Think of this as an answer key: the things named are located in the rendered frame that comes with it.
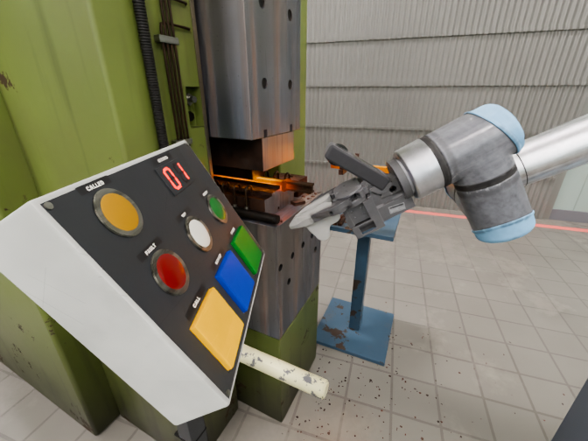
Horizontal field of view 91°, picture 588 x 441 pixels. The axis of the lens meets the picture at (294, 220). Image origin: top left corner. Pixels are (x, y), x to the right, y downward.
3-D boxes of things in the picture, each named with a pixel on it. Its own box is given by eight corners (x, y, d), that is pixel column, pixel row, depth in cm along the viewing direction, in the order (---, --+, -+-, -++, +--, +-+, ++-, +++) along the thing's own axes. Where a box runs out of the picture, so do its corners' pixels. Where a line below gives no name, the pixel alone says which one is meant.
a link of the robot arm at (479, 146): (539, 157, 42) (517, 93, 39) (453, 198, 45) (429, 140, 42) (500, 151, 51) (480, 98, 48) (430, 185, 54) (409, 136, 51)
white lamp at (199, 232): (219, 241, 45) (216, 216, 43) (198, 255, 41) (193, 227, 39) (204, 238, 46) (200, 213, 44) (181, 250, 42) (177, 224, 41)
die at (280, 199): (293, 200, 108) (293, 178, 104) (265, 220, 91) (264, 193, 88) (206, 185, 125) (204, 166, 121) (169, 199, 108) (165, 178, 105)
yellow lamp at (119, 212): (152, 225, 33) (144, 189, 31) (113, 242, 29) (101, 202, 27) (134, 220, 34) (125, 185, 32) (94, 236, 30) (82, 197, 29)
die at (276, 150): (293, 158, 101) (293, 130, 98) (263, 171, 85) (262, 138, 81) (201, 150, 119) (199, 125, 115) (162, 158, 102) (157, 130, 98)
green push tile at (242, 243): (262, 253, 60) (242, 223, 57) (257, 274, 53) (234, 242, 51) (255, 256, 60) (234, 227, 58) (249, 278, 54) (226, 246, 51)
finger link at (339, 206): (314, 227, 48) (363, 202, 46) (310, 219, 47) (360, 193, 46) (313, 215, 52) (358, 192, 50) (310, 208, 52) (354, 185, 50)
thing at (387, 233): (402, 209, 155) (402, 206, 154) (393, 241, 122) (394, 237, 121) (346, 201, 166) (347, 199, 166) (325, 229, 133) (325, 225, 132)
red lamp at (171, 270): (198, 280, 36) (193, 249, 34) (168, 302, 32) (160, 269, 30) (179, 273, 37) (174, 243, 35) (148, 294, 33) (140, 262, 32)
